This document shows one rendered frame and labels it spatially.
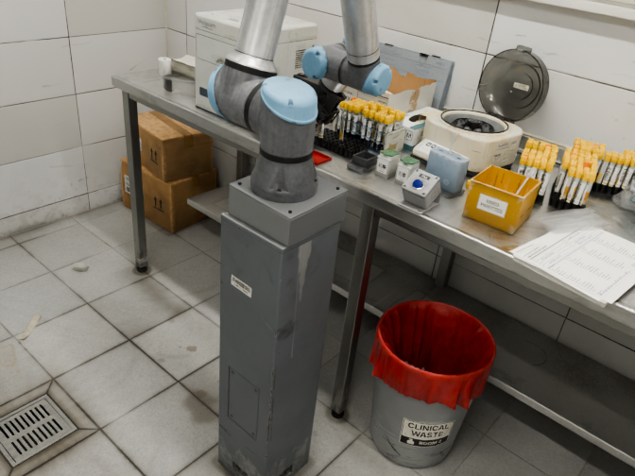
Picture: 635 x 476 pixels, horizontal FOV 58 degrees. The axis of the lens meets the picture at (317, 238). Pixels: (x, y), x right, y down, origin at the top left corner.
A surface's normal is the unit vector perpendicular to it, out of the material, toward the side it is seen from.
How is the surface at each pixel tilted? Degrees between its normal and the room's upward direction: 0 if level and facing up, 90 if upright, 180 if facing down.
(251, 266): 90
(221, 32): 89
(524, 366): 0
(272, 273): 90
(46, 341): 0
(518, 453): 0
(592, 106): 90
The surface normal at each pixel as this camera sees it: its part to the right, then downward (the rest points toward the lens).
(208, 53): -0.65, 0.33
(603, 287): 0.11, -0.84
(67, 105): 0.75, 0.40
